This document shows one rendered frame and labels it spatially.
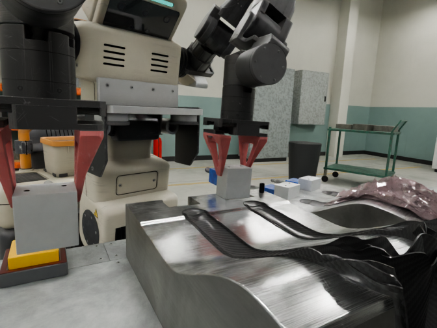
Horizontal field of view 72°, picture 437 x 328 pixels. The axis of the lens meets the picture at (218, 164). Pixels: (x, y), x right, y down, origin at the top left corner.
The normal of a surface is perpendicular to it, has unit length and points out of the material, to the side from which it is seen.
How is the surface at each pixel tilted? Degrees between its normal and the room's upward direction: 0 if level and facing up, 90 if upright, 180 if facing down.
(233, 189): 90
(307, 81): 90
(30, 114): 91
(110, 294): 0
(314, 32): 90
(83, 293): 0
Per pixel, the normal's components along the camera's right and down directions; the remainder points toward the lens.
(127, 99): 0.70, 0.15
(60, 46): 0.91, 0.13
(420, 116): -0.90, 0.04
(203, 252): 0.04, -0.98
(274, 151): 0.44, 0.18
